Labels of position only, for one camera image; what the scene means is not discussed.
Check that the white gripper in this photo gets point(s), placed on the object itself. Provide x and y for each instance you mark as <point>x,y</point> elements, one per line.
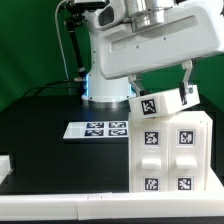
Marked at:
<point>192,30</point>

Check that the white wedge cabinet top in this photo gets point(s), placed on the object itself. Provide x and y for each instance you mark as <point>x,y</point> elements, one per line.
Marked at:
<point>162,103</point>

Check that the white cabinet body box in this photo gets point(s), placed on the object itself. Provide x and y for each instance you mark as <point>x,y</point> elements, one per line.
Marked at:
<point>184,117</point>

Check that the white cabinet door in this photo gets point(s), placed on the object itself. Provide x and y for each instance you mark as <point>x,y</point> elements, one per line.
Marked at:
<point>148,157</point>
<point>187,157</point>

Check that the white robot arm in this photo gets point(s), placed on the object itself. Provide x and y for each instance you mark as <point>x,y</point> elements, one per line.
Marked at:
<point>139,14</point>

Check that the white marker plate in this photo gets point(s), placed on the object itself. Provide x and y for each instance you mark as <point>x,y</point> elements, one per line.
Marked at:
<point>96,130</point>

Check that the white obstacle fence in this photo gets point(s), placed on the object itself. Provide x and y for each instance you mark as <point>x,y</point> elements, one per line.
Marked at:
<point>209,203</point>

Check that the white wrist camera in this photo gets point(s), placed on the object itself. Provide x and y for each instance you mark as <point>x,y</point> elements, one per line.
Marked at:
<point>112,14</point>

